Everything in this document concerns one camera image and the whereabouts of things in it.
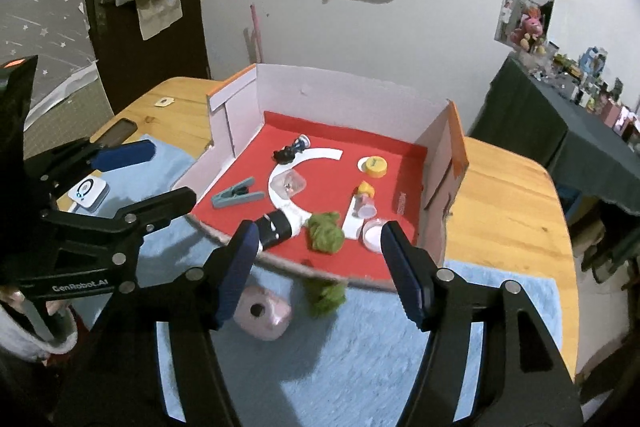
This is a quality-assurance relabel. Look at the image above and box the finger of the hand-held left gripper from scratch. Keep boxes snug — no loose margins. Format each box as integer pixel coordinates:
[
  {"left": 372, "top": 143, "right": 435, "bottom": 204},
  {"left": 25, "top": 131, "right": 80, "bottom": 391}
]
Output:
[
  {"left": 42, "top": 188, "right": 197, "bottom": 265},
  {"left": 25, "top": 139, "right": 157, "bottom": 202}
]

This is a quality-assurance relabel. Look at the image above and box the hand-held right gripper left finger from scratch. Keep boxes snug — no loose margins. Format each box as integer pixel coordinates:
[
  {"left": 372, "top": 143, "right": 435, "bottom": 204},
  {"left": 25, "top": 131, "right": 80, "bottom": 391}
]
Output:
[{"left": 55, "top": 219, "right": 261, "bottom": 427}]

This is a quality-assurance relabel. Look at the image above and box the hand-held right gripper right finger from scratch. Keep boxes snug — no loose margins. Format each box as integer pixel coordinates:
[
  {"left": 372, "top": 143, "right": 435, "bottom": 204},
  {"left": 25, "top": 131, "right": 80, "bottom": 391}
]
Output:
[{"left": 381, "top": 221, "right": 585, "bottom": 427}]

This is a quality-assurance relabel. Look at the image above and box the pink cube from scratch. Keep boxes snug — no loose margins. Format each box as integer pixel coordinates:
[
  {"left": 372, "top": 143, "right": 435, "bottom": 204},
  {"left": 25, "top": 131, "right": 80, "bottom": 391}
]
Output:
[{"left": 234, "top": 285, "right": 292, "bottom": 342}]

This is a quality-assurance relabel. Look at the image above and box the black and white sock roll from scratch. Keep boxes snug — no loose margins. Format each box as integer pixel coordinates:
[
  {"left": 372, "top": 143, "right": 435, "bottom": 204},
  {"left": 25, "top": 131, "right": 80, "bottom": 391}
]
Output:
[{"left": 254, "top": 208, "right": 306, "bottom": 253}]

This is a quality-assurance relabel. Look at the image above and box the green fuzzy ball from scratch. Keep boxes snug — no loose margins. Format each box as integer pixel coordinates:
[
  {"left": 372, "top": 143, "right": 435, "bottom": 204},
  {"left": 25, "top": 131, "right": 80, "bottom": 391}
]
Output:
[
  {"left": 306, "top": 279, "right": 348, "bottom": 320},
  {"left": 305, "top": 211, "right": 346, "bottom": 254}
]

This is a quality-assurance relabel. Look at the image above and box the clear plastic capsule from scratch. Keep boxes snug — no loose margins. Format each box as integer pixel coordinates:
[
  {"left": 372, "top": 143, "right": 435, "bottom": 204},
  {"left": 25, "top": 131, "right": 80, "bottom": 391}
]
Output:
[{"left": 274, "top": 172, "right": 307, "bottom": 200}]

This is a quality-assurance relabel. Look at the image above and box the yellow tape roll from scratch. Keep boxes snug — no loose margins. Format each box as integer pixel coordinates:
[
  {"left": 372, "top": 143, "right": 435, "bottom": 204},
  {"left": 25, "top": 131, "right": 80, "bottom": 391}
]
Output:
[{"left": 357, "top": 156, "right": 387, "bottom": 178}]

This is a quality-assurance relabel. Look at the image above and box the small black toy figurine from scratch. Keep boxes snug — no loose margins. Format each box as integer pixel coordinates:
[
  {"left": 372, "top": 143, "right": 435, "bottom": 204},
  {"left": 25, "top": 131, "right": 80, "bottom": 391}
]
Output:
[{"left": 272, "top": 134, "right": 311, "bottom": 164}]

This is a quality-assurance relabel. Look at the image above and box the cardboard box with red inside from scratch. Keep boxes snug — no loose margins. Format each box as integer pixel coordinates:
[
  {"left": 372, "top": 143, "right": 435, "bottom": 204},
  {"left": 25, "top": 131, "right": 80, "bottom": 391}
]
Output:
[{"left": 172, "top": 63, "right": 471, "bottom": 293}]

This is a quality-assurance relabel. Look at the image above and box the person's left forearm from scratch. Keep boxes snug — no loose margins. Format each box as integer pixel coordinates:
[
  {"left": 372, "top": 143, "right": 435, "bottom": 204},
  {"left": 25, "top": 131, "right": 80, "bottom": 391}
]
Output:
[{"left": 0, "top": 292, "right": 78, "bottom": 363}]

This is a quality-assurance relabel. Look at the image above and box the black phone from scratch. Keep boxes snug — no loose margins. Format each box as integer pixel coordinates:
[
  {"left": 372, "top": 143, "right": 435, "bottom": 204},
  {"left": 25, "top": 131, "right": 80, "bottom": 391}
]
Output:
[{"left": 90, "top": 118, "right": 138, "bottom": 148}]

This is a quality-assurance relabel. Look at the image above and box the clear round dish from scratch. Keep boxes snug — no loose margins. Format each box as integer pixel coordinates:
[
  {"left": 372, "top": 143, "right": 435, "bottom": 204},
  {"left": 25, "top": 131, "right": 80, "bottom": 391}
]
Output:
[{"left": 361, "top": 218, "right": 388, "bottom": 253}]

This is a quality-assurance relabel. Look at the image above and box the white square device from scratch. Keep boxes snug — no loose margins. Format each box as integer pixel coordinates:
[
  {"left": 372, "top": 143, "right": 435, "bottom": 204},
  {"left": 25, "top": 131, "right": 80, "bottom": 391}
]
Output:
[{"left": 67, "top": 178, "right": 110, "bottom": 212}]

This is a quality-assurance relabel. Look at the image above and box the blue clothespin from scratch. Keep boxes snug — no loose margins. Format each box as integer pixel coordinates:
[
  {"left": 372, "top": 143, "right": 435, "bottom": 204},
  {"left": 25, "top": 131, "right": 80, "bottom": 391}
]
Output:
[{"left": 211, "top": 177, "right": 266, "bottom": 209}]

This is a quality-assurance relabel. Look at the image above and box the dark brown door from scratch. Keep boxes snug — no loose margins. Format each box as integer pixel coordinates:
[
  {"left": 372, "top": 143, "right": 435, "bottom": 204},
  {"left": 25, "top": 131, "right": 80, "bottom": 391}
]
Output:
[{"left": 82, "top": 0, "right": 211, "bottom": 118}]

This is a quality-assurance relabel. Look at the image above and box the blue fluffy mat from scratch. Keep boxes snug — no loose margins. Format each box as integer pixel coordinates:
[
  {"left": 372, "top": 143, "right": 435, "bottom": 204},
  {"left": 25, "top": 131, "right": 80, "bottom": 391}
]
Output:
[{"left": 57, "top": 134, "right": 561, "bottom": 427}]

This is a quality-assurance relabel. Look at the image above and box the brown paper bag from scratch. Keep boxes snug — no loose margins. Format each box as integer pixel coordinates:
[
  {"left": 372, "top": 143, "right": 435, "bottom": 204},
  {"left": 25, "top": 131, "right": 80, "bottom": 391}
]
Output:
[{"left": 136, "top": 0, "right": 183, "bottom": 42}]

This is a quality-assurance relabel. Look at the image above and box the pink stick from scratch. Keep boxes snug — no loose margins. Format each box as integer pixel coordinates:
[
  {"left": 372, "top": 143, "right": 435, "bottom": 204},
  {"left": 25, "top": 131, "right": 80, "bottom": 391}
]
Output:
[{"left": 248, "top": 4, "right": 265, "bottom": 65}]

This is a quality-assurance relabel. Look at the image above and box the dark green cloth table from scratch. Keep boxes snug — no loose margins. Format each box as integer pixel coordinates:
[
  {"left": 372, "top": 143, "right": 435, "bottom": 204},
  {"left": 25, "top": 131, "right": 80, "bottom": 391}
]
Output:
[{"left": 470, "top": 54, "right": 640, "bottom": 218}]

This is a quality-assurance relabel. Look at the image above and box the row of small figurines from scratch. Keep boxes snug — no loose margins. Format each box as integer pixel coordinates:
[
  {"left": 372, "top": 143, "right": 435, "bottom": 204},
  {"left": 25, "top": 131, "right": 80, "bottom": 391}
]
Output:
[{"left": 520, "top": 42, "right": 640, "bottom": 142}]

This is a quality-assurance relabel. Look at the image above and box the pink toy figure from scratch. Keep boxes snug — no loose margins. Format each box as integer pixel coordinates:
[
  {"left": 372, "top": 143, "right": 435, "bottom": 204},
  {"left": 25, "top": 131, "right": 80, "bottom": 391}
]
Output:
[{"left": 515, "top": 4, "right": 546, "bottom": 52}]

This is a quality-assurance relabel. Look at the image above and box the black door handle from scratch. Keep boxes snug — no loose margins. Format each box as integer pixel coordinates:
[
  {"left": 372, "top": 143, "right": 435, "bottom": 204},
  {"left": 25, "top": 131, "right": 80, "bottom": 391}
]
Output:
[{"left": 94, "top": 0, "right": 121, "bottom": 40}]

